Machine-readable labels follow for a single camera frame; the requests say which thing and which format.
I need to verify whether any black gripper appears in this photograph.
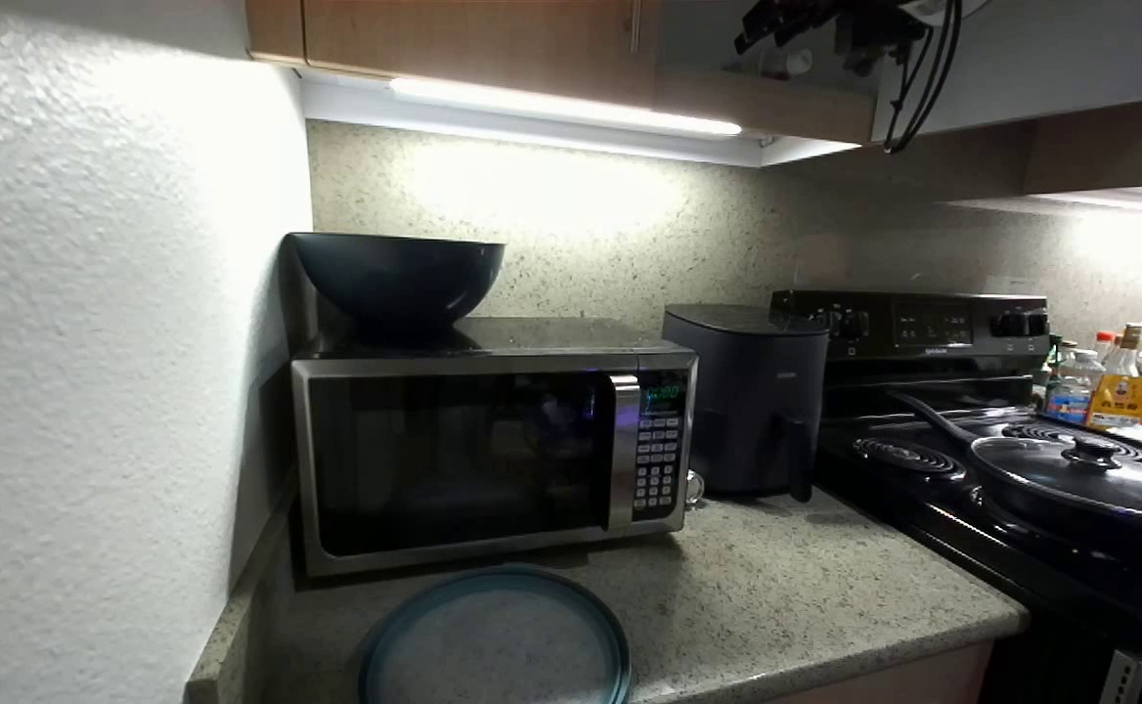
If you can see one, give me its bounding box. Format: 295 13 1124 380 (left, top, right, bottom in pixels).
733 0 926 71

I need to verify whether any under-cabinet light bar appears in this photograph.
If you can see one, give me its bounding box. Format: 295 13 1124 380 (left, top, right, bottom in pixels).
389 71 747 139

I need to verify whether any grey open cabinet door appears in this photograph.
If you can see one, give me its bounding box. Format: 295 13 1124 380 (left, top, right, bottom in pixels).
863 0 1142 144

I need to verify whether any green bottle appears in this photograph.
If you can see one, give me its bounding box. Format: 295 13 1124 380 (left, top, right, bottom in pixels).
1030 331 1067 404

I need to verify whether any blue label water bottle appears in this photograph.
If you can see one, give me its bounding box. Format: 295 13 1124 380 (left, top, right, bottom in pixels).
1039 342 1107 428

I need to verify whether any yellow label oil bottle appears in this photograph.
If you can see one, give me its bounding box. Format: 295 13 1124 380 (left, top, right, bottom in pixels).
1082 322 1142 432

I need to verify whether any stainless steel microwave oven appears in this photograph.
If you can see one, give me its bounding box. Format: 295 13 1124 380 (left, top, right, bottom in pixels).
287 311 700 581

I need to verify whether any black electric stove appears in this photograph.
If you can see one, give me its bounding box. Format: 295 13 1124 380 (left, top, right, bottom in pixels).
765 284 1142 704

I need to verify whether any black air fryer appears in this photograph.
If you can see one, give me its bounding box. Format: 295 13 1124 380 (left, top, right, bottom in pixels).
660 301 832 503

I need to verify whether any dark blue bowl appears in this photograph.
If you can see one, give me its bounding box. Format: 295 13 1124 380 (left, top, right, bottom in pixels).
282 229 509 342

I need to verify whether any black stove burner coil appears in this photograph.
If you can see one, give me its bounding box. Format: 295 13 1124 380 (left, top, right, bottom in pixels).
849 432 973 490

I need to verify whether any black pan lid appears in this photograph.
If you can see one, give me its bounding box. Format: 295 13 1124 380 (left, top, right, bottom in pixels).
973 425 1142 525

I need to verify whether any black frying pan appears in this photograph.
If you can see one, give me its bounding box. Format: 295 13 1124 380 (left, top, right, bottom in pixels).
883 387 1142 558

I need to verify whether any blue rimmed round plate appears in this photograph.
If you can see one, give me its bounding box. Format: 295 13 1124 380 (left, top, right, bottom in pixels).
356 563 638 704

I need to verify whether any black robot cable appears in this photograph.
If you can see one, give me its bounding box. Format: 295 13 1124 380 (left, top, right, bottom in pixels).
876 0 970 157

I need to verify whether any wooden wall cabinet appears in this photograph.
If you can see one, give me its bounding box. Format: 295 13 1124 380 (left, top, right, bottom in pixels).
244 0 876 147

